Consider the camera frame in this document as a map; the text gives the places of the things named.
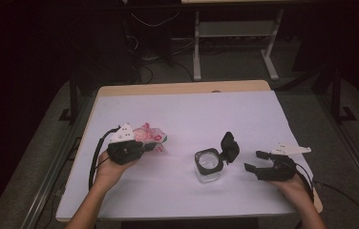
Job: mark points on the black metal stand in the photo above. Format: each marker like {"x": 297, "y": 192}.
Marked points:
{"x": 73, "y": 101}
{"x": 336, "y": 95}

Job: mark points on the white table sheet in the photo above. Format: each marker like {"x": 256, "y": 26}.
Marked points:
{"x": 180, "y": 197}

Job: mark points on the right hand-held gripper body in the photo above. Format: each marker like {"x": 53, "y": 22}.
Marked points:
{"x": 279, "y": 171}

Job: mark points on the person's left hand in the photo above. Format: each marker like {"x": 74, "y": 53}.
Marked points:
{"x": 109, "y": 173}

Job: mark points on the person's right hand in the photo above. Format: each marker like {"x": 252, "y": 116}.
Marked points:
{"x": 295, "y": 189}

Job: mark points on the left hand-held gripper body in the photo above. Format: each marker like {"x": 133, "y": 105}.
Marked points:
{"x": 125, "y": 152}

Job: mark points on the aluminium rail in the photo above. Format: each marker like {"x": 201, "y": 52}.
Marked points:
{"x": 50, "y": 181}
{"x": 355, "y": 159}

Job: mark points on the white metal desk frame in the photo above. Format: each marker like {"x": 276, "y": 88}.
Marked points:
{"x": 231, "y": 29}

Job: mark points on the red and white plastic bag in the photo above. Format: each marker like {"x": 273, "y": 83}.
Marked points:
{"x": 149, "y": 133}

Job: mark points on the clear jar with black lid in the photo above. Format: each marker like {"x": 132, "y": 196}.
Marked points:
{"x": 230, "y": 148}

